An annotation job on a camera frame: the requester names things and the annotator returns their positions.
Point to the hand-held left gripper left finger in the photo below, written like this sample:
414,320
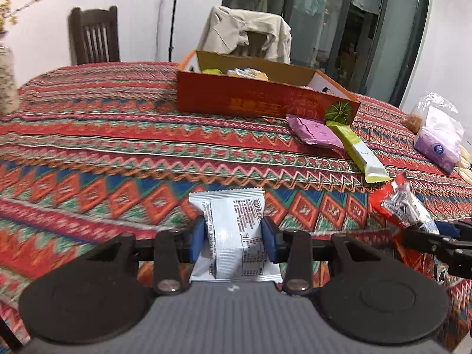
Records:
197,241

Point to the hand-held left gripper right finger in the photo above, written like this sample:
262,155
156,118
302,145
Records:
269,243

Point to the orange cardboard box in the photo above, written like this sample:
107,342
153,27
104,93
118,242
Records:
239,96

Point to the white snack packet black print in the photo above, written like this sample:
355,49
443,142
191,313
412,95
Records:
236,236

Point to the purple snack packet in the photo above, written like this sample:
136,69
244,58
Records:
313,131

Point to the purple tissue pack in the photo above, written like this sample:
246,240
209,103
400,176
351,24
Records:
437,143

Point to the beige jacket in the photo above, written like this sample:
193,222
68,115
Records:
228,29

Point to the yellow flower branches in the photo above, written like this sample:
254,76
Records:
11,9

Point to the clear plastic bag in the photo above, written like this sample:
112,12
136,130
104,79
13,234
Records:
431,103

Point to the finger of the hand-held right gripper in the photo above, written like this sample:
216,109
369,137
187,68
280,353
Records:
448,229
457,256

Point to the green and white snack packet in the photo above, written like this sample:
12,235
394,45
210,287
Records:
357,147

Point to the speckled white vase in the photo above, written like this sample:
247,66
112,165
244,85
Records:
7,84

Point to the red snack packet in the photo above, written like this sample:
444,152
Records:
379,202

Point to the cream plastic packet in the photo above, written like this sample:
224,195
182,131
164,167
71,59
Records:
466,164

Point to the snacks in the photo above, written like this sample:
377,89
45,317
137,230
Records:
247,73

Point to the chair under jacket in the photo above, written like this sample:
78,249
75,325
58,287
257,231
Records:
258,42

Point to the long green snack bar packet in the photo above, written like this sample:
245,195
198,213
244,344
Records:
212,70

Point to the dark wooden chair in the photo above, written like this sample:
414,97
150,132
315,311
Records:
94,37

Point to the glass sliding door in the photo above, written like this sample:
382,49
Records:
332,44

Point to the black stand pole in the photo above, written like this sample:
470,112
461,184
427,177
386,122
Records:
173,25

